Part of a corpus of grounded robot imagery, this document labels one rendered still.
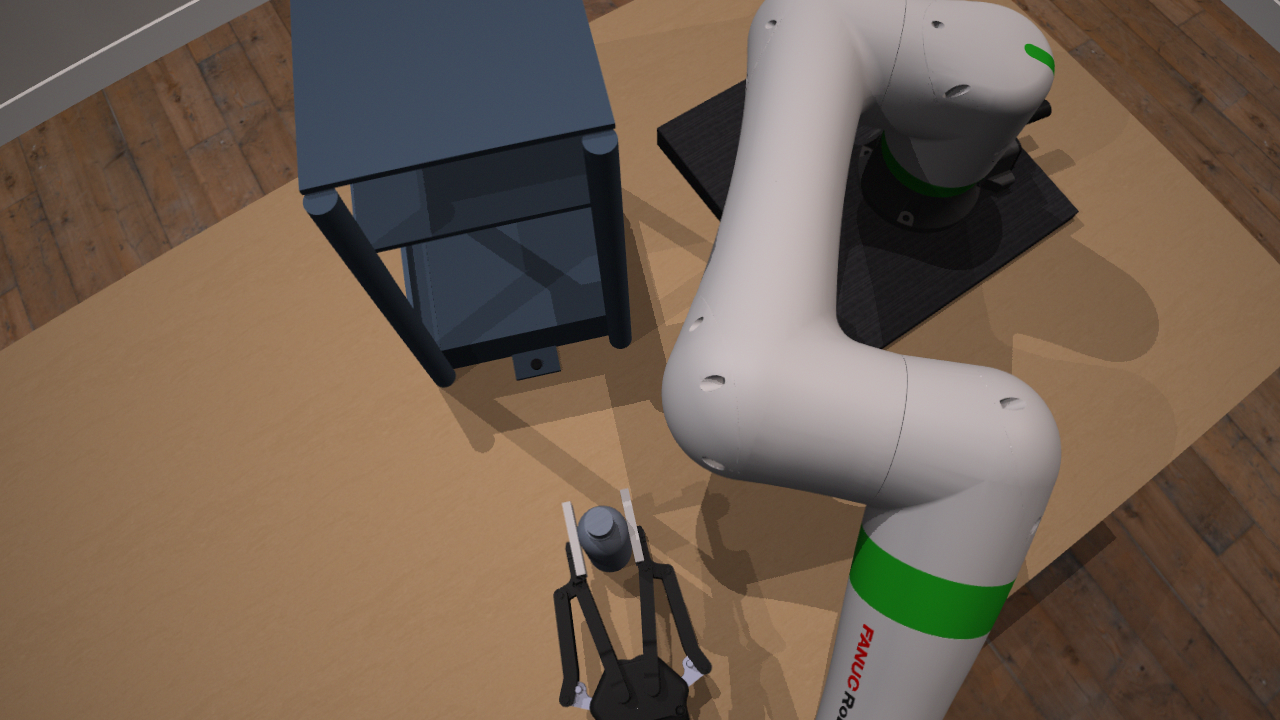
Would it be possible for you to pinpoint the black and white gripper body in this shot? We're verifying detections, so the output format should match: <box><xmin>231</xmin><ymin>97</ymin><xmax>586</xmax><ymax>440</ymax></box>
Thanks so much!
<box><xmin>590</xmin><ymin>655</ymin><xmax>690</xmax><ymax>720</ymax></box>

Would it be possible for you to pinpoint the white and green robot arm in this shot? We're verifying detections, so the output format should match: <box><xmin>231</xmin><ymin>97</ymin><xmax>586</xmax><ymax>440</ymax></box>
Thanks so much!
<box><xmin>662</xmin><ymin>0</ymin><xmax>1061</xmax><ymax>720</ymax></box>

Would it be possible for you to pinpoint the dark grey bottle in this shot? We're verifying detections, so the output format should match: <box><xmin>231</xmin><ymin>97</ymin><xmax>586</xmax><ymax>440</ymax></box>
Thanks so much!
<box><xmin>577</xmin><ymin>506</ymin><xmax>632</xmax><ymax>571</ymax></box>

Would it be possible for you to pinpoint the dark blue shelving unit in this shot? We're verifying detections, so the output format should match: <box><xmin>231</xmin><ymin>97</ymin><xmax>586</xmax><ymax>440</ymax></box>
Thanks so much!
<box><xmin>291</xmin><ymin>0</ymin><xmax>632</xmax><ymax>388</ymax></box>

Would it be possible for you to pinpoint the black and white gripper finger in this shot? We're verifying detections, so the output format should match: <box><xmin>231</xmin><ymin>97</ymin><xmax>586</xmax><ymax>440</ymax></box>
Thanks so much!
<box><xmin>620</xmin><ymin>488</ymin><xmax>712</xmax><ymax>696</ymax></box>
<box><xmin>553</xmin><ymin>502</ymin><xmax>630</xmax><ymax>710</ymax></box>

